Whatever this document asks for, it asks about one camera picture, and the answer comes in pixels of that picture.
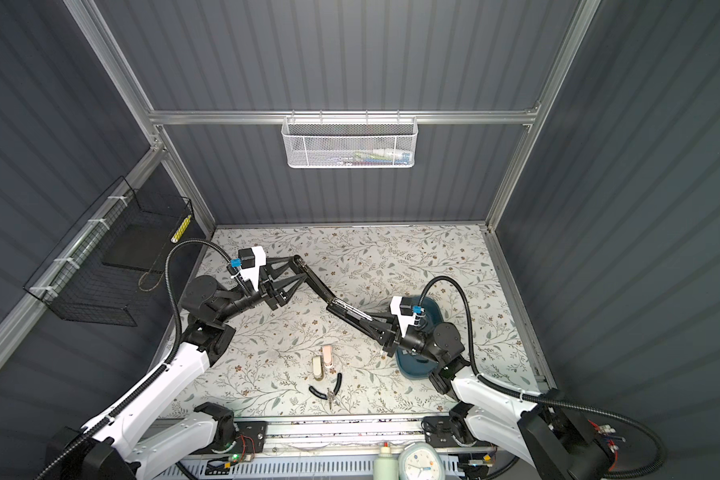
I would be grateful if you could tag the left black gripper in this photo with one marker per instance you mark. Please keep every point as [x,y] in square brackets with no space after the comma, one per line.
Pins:
[270,293]

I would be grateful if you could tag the black stapler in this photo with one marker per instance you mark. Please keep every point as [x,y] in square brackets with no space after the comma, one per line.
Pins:
[374,327]

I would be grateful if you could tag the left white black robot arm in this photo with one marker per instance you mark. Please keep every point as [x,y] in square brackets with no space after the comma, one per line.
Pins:
[115,443]

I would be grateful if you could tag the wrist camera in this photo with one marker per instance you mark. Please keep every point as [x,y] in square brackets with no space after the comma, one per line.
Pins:
[245,269]
[408,313]

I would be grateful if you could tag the black wire basket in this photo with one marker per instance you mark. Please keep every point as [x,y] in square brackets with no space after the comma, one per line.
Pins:
[108,272]

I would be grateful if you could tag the beige staple remover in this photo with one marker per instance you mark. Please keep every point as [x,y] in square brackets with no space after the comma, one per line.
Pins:
[317,368]

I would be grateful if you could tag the black handled pliers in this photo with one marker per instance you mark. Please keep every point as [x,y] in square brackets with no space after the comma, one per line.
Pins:
[329,395]

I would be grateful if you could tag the white desk clock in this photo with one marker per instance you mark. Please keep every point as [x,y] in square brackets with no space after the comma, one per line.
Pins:
[420,461]

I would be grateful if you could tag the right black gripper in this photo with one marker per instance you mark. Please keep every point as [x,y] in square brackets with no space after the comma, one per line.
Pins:
[393,339]

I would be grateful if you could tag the teal plastic tray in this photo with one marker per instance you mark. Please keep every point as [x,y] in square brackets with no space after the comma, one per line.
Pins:
[435,342]

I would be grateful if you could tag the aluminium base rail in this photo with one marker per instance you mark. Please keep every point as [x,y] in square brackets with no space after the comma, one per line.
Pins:
[336,433]

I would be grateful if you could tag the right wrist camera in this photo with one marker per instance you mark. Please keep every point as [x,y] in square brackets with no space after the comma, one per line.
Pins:
[408,313]

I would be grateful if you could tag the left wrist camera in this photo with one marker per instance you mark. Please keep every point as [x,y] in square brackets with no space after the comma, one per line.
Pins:
[245,269]

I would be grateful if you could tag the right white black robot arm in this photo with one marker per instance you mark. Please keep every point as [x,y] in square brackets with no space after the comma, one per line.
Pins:
[559,444]

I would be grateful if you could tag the yellow marker in basket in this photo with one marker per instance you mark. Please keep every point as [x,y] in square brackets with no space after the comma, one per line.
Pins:
[181,229]

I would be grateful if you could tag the white wire mesh basket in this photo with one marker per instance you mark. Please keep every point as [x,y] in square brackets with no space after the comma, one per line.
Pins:
[325,145]

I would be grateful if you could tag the white glue bottle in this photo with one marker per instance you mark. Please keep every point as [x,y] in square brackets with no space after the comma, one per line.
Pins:
[385,466]

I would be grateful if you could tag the black pad in basket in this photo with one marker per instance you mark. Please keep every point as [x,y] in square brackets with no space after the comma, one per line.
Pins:
[140,248]

